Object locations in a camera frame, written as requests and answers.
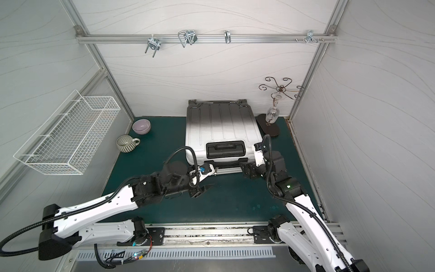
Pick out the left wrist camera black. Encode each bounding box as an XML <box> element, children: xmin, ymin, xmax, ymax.
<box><xmin>198</xmin><ymin>163</ymin><xmax>216</xmax><ymax>181</ymax></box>

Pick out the metal wire hook middle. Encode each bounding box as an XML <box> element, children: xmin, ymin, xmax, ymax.
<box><xmin>177</xmin><ymin>29</ymin><xmax>198</xmax><ymax>48</ymax></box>

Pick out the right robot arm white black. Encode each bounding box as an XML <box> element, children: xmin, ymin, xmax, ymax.
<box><xmin>240</xmin><ymin>151</ymin><xmax>370</xmax><ymax>272</ymax></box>

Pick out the pink ceramic bowl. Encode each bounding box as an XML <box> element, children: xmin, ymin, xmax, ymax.
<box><xmin>132</xmin><ymin>119</ymin><xmax>151</xmax><ymax>135</ymax></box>

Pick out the metal bracket hook right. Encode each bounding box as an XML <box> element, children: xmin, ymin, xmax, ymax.
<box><xmin>295</xmin><ymin>30</ymin><xmax>324</xmax><ymax>44</ymax></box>

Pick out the horizontal aluminium rail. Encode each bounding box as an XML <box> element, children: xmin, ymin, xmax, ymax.
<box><xmin>76</xmin><ymin>32</ymin><xmax>338</xmax><ymax>44</ymax></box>

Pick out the black metal jewelry stand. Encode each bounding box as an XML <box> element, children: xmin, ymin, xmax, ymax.
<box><xmin>256</xmin><ymin>76</ymin><xmax>305</xmax><ymax>137</ymax></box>

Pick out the green table mat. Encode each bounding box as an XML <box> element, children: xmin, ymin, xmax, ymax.
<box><xmin>101</xmin><ymin>116</ymin><xmax>324</xmax><ymax>225</ymax></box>

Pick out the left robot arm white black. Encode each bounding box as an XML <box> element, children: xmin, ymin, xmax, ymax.
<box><xmin>38</xmin><ymin>162</ymin><xmax>216</xmax><ymax>261</ymax></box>

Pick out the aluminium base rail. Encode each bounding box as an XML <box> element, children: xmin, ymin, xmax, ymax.
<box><xmin>67</xmin><ymin>221</ymin><xmax>347</xmax><ymax>250</ymax></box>

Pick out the striped ceramic mug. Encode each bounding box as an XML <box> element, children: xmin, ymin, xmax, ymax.
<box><xmin>116</xmin><ymin>135</ymin><xmax>140</xmax><ymax>153</ymax></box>

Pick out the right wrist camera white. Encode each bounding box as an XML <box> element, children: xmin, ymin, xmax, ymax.
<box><xmin>253</xmin><ymin>142</ymin><xmax>267</xmax><ymax>167</ymax></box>

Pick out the metal U-bolt hook left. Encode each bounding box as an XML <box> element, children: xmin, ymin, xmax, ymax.
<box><xmin>145</xmin><ymin>35</ymin><xmax>161</xmax><ymax>58</ymax></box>

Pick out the white hard-shell suitcase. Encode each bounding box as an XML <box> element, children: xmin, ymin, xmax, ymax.
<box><xmin>185</xmin><ymin>99</ymin><xmax>262</xmax><ymax>175</ymax></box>

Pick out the glass ornament on stand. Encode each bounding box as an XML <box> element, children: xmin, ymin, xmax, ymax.
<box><xmin>265</xmin><ymin>92</ymin><xmax>282</xmax><ymax>124</ymax></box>

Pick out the small metal hook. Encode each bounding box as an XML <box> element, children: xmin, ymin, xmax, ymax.
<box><xmin>224</xmin><ymin>30</ymin><xmax>231</xmax><ymax>44</ymax></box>

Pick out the white slotted cable duct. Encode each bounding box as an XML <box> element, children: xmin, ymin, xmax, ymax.
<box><xmin>76</xmin><ymin>247</ymin><xmax>276</xmax><ymax>261</ymax></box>

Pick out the white wire basket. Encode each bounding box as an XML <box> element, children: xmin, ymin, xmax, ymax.
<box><xmin>13</xmin><ymin>90</ymin><xmax>121</xmax><ymax>176</ymax></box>

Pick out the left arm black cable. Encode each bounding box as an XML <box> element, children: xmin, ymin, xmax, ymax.
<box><xmin>0</xmin><ymin>146</ymin><xmax>199</xmax><ymax>269</ymax></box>

